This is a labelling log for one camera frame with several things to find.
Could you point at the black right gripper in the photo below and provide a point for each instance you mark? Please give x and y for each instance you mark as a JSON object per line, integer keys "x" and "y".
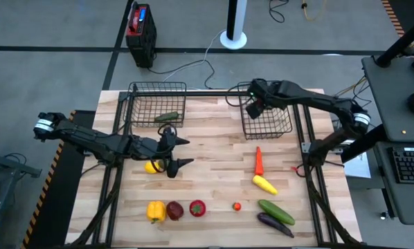
{"x": 266, "y": 91}

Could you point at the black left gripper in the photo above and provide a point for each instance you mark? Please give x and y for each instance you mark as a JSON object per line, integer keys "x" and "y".
{"x": 148, "y": 148}

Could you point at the yellow lemon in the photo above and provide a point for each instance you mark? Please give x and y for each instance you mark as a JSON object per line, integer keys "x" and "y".
{"x": 151, "y": 167}

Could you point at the dark green cucumber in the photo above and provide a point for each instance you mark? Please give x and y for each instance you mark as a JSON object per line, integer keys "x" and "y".
{"x": 167, "y": 116}

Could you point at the dark red apple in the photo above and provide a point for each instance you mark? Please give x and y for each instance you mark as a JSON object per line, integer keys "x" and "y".
{"x": 174, "y": 210}

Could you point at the yellow bell pepper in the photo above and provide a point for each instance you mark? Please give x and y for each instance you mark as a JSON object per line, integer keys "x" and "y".
{"x": 155, "y": 211}

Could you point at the orange carrot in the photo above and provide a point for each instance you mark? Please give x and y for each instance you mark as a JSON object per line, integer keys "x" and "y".
{"x": 259, "y": 162}

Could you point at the small cherry tomato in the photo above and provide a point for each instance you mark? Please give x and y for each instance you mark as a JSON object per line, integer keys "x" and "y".
{"x": 236, "y": 206}

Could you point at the yellow corn cob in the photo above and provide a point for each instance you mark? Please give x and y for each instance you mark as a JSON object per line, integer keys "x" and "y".
{"x": 264, "y": 185}

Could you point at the purple eggplant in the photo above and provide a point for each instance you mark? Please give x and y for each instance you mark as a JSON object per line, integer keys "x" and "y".
{"x": 274, "y": 224}

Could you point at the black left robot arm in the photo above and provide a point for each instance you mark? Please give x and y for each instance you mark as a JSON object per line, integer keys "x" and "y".
{"x": 89, "y": 138}

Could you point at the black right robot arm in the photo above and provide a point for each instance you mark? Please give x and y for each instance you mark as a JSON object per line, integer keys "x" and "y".
{"x": 317, "y": 100}

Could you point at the white black pillar stand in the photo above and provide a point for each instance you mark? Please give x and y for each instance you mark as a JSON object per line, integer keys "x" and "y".
{"x": 234, "y": 27}

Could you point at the black diagonal strut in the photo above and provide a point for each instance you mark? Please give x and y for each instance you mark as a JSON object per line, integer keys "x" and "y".
{"x": 366, "y": 141}

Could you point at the red black battery box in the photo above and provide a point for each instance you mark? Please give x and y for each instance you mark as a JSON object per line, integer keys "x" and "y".
{"x": 141, "y": 34}

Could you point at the black hazard striped floor mat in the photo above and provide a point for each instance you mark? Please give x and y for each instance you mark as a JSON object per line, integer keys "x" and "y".
{"x": 54, "y": 193}
{"x": 407, "y": 14}

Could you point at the grey desk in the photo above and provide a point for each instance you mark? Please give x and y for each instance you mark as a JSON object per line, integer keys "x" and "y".
{"x": 394, "y": 103}

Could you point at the black vertical pole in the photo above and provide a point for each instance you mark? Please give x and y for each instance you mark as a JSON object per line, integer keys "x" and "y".
{"x": 401, "y": 41}

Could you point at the black keyboard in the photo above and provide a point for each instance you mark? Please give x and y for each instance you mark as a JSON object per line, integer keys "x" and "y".
{"x": 411, "y": 166}

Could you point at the grey metal stand base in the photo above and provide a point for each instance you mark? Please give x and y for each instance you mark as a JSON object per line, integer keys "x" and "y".
{"x": 13, "y": 166}

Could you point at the black caster wheel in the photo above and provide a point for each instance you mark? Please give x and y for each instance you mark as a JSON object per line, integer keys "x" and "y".
{"x": 384, "y": 215}

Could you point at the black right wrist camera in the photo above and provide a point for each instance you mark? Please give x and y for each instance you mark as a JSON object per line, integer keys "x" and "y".
{"x": 253, "y": 110}

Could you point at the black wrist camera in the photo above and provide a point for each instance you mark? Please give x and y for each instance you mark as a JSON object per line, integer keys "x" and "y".
{"x": 253, "y": 110}
{"x": 169, "y": 131}

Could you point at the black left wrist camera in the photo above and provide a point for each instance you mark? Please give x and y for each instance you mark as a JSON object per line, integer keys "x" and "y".
{"x": 169, "y": 131}

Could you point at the black metal table frame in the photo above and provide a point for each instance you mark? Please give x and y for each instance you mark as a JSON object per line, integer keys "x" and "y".
{"x": 210, "y": 93}

